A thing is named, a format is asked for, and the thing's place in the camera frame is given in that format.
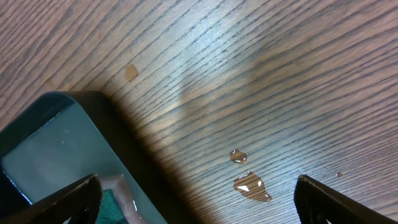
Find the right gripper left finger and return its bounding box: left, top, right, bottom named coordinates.
left=1, top=174, right=103, bottom=224

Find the sponge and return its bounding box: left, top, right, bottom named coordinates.
left=95, top=174, right=147, bottom=224

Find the black plastic tray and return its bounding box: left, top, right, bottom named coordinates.
left=0, top=90, right=200, bottom=224

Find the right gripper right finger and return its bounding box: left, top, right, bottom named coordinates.
left=294, top=175, right=397, bottom=224

